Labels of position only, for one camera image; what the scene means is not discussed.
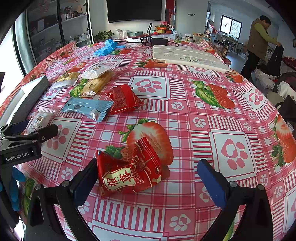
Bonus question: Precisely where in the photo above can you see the pink white snack packet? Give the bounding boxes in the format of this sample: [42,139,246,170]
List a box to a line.
[24,107,55,135]

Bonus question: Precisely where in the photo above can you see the light blue snack packet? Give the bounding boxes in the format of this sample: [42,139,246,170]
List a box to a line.
[61,97,113,123]

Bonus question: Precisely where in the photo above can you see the yellow biscuit packet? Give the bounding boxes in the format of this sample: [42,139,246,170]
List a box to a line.
[78,71,114,98]

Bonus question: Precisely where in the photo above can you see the white clear snack packet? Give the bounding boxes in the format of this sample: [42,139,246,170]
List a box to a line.
[81,64,111,79]

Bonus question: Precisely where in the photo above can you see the red gold snack packet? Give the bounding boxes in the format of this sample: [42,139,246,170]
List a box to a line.
[96,137,170,196]

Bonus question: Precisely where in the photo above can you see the blue gloved left hand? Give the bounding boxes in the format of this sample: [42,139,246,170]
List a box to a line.
[9,167,26,211]

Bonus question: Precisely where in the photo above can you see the white tray box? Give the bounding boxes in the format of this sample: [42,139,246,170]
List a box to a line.
[1,75,49,126]

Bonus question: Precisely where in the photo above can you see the strawberry pattern tablecloth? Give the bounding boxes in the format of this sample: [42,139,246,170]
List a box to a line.
[0,39,296,241]

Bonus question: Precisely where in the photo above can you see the white shelf unit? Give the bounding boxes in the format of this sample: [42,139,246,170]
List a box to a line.
[26,0,93,63]

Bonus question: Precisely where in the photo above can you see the blue rubber gloves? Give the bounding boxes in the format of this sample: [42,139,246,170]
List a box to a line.
[93,39,125,57]

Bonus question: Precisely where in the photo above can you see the potted green plant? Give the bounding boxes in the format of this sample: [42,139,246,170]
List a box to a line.
[94,31,114,43]

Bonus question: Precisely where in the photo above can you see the black power adapter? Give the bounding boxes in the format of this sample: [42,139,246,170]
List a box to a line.
[151,38,168,47]

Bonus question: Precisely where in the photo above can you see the pile of clothes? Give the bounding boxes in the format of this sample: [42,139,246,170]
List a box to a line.
[252,55,296,130]

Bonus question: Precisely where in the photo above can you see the red flower arrangement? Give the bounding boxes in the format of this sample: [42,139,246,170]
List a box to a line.
[159,21,170,30]

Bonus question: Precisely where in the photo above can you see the white folded mat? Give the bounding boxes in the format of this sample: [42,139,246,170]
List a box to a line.
[152,45,232,73]

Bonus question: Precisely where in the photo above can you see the person in brown vest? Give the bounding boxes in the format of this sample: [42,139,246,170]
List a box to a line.
[240,15,281,80]

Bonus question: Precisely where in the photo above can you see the wall television screen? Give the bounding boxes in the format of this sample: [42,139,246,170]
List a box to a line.
[106,0,162,23]

